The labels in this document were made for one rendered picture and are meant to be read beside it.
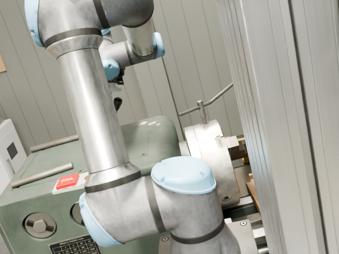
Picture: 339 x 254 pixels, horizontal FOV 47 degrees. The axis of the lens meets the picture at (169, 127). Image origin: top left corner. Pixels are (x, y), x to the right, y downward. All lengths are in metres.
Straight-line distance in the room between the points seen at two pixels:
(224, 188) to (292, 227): 0.93
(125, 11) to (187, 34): 3.28
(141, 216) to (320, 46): 0.51
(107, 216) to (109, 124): 0.17
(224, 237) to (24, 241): 0.70
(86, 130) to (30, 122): 3.87
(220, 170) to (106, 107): 0.61
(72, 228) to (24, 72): 3.35
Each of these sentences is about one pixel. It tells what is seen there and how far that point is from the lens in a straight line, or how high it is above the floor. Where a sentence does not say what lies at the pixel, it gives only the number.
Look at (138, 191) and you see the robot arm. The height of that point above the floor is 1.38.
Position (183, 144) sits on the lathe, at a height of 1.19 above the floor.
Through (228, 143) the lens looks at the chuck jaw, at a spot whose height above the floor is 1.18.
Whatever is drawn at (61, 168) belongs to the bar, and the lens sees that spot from 1.29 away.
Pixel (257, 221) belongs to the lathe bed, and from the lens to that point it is 1.47.
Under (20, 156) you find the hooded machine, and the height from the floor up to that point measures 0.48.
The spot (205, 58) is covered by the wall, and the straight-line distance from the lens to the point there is 4.10.
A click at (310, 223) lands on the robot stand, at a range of 0.38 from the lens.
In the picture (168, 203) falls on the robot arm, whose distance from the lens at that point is 0.73.
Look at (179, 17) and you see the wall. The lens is 4.04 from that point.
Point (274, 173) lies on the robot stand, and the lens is 0.35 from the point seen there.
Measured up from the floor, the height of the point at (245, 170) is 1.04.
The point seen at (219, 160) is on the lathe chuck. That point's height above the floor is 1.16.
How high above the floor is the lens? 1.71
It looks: 19 degrees down
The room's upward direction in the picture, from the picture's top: 16 degrees counter-clockwise
